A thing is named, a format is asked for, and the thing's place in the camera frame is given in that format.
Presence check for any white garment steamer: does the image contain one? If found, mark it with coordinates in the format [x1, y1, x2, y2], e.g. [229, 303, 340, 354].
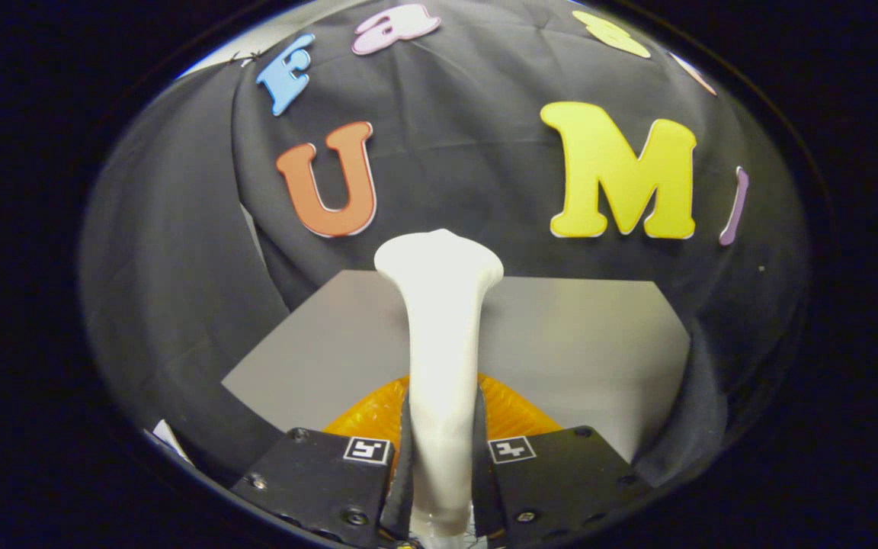
[374, 229, 505, 547]

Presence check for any grey cabinet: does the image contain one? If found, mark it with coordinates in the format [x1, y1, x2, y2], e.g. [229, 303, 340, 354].
[222, 269, 691, 462]

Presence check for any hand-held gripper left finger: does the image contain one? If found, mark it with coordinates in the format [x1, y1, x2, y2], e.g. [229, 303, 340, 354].
[229, 374, 415, 548]

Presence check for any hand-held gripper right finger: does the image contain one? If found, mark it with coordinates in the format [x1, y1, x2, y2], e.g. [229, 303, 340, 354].
[472, 374, 649, 542]

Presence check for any black backdrop cloth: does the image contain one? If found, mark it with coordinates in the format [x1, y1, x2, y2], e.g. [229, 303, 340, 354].
[79, 0, 809, 489]

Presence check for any white sheet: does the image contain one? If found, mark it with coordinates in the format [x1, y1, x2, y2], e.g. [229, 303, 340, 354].
[146, 418, 196, 466]

